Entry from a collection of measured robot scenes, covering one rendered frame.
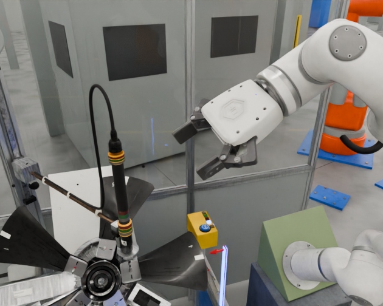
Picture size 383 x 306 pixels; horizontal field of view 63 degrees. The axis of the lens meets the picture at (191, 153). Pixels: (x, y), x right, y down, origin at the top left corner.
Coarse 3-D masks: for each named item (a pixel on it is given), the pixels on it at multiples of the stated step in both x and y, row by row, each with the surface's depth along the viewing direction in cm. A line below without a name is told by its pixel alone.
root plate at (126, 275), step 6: (120, 264) 109; (126, 264) 109; (132, 264) 109; (138, 264) 109; (120, 270) 107; (126, 270) 107; (138, 270) 107; (126, 276) 104; (132, 276) 104; (138, 276) 104; (126, 282) 102
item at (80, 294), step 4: (80, 292) 99; (76, 296) 98; (80, 296) 100; (84, 296) 101; (72, 300) 98; (80, 300) 101; (84, 300) 102; (88, 300) 103; (68, 304) 97; (72, 304) 99; (76, 304) 100; (88, 304) 104
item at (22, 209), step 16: (16, 208) 98; (16, 224) 98; (32, 224) 98; (0, 240) 100; (16, 240) 100; (32, 240) 99; (48, 240) 99; (0, 256) 102; (16, 256) 102; (32, 256) 102; (48, 256) 101; (64, 256) 100
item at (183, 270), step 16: (176, 240) 117; (192, 240) 116; (144, 256) 112; (160, 256) 111; (176, 256) 111; (192, 256) 112; (144, 272) 105; (160, 272) 106; (176, 272) 106; (192, 272) 107; (192, 288) 104
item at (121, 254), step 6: (114, 222) 101; (114, 228) 99; (114, 234) 100; (120, 240) 101; (120, 246) 102; (138, 246) 103; (120, 252) 101; (132, 252) 101; (138, 252) 102; (120, 258) 100; (126, 258) 99; (132, 258) 100
